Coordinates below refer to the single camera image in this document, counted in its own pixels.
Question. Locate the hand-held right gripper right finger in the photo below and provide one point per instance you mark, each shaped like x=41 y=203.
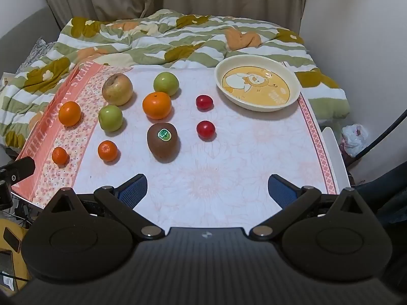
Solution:
x=279 y=191

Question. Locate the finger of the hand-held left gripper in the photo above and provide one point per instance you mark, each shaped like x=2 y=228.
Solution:
x=4 y=197
x=19 y=169

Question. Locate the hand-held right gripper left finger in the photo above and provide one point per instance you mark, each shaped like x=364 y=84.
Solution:
x=133 y=190

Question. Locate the small mandarin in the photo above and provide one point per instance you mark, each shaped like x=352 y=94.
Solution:
x=107 y=150
x=60 y=156

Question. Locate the brown kiwi with sticker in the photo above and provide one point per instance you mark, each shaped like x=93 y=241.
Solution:
x=162 y=144

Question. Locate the green apple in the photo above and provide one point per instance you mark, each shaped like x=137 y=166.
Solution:
x=110 y=118
x=165 y=84

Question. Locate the large orange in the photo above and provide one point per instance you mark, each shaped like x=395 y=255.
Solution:
x=156 y=105

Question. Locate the cream plate with duck print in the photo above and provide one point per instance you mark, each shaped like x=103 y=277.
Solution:
x=257 y=84

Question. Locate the black rectangular device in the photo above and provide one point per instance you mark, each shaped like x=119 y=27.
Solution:
x=11 y=240

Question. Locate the pink floral tablecloth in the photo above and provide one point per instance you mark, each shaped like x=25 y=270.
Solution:
x=241 y=152

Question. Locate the beige paper packet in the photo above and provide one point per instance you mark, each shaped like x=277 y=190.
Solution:
x=6 y=79

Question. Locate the white plastic bag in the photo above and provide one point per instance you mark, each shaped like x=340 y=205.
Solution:
x=354 y=138

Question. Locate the red cherry tomato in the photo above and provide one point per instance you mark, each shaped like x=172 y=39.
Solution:
x=205 y=130
x=204 y=103

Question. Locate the yellow apple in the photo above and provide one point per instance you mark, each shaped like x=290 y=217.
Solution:
x=117 y=89

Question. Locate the grey patterned cloth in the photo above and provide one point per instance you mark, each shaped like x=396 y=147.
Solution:
x=36 y=50

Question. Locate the grey headboard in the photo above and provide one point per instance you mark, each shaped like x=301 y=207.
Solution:
x=19 y=38

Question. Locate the green striped floral blanket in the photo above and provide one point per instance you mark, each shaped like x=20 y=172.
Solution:
x=190 y=41

